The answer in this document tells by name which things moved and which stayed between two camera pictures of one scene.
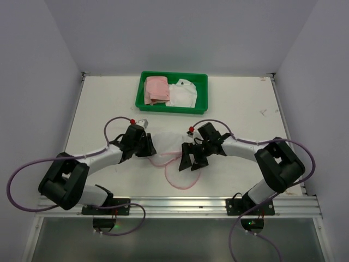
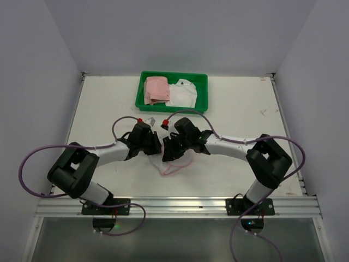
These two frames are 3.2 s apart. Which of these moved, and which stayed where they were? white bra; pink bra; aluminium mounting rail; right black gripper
Moved: right black gripper
Stayed: aluminium mounting rail; white bra; pink bra
